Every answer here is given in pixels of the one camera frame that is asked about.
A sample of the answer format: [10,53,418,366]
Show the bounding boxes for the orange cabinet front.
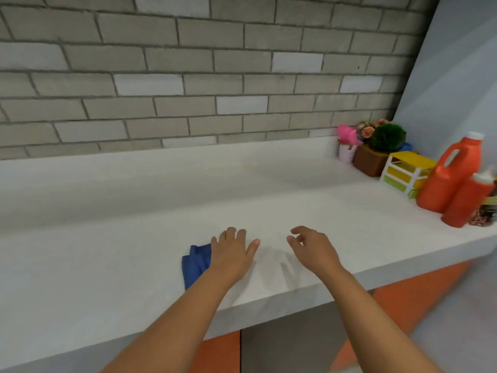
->
[186,260,473,373]

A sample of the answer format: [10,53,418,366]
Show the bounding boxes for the white countertop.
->
[0,135,497,373]

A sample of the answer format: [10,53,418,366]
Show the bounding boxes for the person's left forearm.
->
[100,267,241,373]

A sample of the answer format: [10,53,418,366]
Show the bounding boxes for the brown tissue box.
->
[352,145,390,178]

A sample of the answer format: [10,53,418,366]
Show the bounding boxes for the red squeeze bottle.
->
[441,166,496,229]

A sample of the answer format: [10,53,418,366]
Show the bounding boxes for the green plant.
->
[368,123,407,153]

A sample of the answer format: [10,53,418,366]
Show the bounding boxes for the artificial flowers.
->
[356,118,390,139]

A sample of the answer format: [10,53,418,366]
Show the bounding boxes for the person's right forearm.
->
[324,266,443,373]

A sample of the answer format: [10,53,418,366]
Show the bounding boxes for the orange plastic jug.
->
[416,131,485,214]

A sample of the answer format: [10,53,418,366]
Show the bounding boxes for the pink metal bucket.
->
[338,141,357,164]

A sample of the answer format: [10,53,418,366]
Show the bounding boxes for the black coffee granules pouch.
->
[467,178,497,227]

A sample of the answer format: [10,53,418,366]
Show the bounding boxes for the yellow mini drawer organizer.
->
[379,151,437,199]

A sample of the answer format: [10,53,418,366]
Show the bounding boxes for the person's left hand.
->
[209,227,261,285]

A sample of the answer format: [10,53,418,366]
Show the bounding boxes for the person's right hand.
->
[286,225,347,279]

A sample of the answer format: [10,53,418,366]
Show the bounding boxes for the blue cloth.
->
[181,244,213,291]

